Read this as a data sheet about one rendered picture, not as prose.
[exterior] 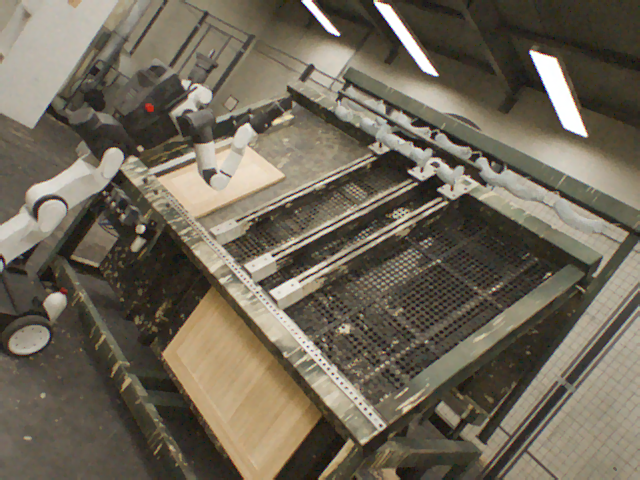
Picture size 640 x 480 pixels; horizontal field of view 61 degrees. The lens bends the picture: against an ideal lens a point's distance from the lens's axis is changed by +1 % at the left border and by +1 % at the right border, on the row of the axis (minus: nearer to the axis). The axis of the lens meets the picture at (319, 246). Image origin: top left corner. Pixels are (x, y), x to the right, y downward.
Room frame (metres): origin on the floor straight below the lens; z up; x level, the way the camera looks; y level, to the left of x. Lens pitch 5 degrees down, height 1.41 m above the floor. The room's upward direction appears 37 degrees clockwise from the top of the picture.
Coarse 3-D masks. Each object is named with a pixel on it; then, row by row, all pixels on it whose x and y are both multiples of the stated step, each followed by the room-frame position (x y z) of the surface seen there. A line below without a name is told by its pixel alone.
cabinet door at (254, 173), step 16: (224, 160) 3.05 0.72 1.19; (256, 160) 3.04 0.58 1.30; (176, 176) 2.92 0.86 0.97; (192, 176) 2.92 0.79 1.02; (240, 176) 2.92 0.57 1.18; (256, 176) 2.92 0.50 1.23; (272, 176) 2.92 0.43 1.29; (176, 192) 2.81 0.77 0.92; (192, 192) 2.81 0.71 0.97; (208, 192) 2.81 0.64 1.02; (224, 192) 2.81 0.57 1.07; (240, 192) 2.80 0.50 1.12; (192, 208) 2.70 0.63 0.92; (208, 208) 2.70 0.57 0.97
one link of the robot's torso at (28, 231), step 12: (48, 204) 2.25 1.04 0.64; (60, 204) 2.29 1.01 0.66; (24, 216) 2.31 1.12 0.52; (48, 216) 2.27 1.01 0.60; (60, 216) 2.30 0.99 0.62; (0, 228) 2.28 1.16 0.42; (12, 228) 2.27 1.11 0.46; (24, 228) 2.27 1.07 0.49; (36, 228) 2.27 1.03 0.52; (48, 228) 2.29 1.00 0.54; (0, 240) 2.23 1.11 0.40; (12, 240) 2.26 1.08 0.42; (24, 240) 2.29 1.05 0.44; (36, 240) 2.32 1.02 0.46; (0, 252) 2.25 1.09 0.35; (12, 252) 2.28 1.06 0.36
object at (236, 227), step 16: (384, 128) 2.88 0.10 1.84; (368, 160) 2.93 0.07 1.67; (384, 160) 3.00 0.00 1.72; (336, 176) 2.82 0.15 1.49; (352, 176) 2.89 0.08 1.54; (288, 192) 2.71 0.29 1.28; (304, 192) 2.71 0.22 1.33; (320, 192) 2.78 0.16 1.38; (256, 208) 2.61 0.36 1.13; (272, 208) 2.61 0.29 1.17; (288, 208) 2.68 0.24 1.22; (224, 224) 2.52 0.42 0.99; (240, 224) 2.52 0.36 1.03; (256, 224) 2.59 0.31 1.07; (224, 240) 2.50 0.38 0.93
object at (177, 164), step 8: (288, 120) 3.36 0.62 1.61; (272, 128) 3.31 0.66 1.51; (280, 128) 3.35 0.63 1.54; (216, 144) 3.13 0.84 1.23; (224, 144) 3.13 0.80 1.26; (192, 152) 3.07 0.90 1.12; (216, 152) 3.12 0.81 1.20; (176, 160) 3.01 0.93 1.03; (184, 160) 3.01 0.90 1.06; (192, 160) 3.04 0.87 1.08; (152, 168) 2.94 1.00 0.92; (160, 168) 2.94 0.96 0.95; (168, 168) 2.96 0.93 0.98; (176, 168) 2.99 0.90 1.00; (160, 176) 2.95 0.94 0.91
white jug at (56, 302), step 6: (54, 294) 2.64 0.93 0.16; (60, 294) 2.64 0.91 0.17; (48, 300) 2.61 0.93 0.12; (54, 300) 2.61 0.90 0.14; (60, 300) 2.63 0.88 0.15; (66, 300) 2.67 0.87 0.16; (48, 306) 2.61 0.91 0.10; (54, 306) 2.61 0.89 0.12; (60, 306) 2.63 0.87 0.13; (48, 312) 2.61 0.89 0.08; (54, 312) 2.62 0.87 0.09; (60, 312) 2.66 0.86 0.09; (54, 318) 2.64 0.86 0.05
